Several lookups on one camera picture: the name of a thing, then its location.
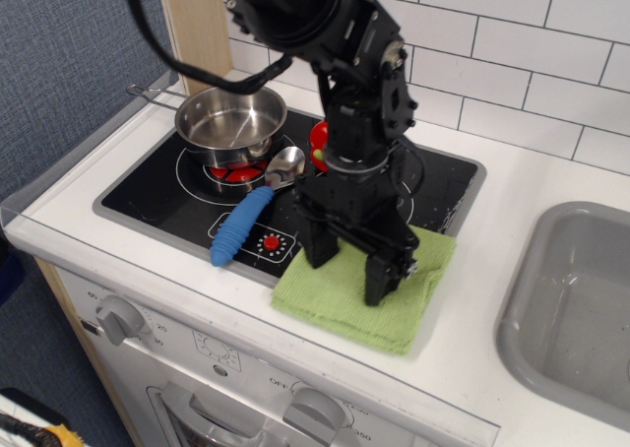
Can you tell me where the white toy oven front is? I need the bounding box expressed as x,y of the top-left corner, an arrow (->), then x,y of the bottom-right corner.
51,267 -> 473,447

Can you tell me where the red toy bell pepper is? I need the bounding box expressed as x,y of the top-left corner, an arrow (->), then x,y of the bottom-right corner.
309,120 -> 329,173

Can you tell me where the grey oven knob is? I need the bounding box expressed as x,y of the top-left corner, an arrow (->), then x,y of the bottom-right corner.
283,388 -> 347,446
95,295 -> 145,347

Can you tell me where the green napkin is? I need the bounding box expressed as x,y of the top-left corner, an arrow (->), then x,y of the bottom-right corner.
271,226 -> 456,355

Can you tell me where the grey plastic sink basin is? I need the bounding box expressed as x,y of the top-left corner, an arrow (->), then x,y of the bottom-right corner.
497,202 -> 629,430

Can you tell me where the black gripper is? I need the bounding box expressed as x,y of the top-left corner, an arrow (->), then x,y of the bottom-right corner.
295,154 -> 419,306

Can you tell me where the grey left oven knob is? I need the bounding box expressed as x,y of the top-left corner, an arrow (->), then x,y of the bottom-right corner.
95,295 -> 145,347

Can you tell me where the black sleeved cable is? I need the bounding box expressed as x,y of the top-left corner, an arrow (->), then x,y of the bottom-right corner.
121,0 -> 294,96

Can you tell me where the yellow object at corner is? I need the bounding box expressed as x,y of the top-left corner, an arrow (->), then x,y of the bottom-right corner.
42,424 -> 86,447

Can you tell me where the grey right oven knob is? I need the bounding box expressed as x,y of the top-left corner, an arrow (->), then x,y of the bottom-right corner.
283,388 -> 347,446

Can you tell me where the stainless steel saucepan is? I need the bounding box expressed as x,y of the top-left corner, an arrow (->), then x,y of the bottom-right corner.
125,82 -> 289,168

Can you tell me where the blue handled metal spoon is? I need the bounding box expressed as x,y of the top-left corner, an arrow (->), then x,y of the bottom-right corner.
210,146 -> 306,267

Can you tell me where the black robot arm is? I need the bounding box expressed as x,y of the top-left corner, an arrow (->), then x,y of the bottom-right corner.
229,0 -> 419,306

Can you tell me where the wooden side post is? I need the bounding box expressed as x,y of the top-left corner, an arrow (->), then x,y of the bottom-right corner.
161,0 -> 232,77

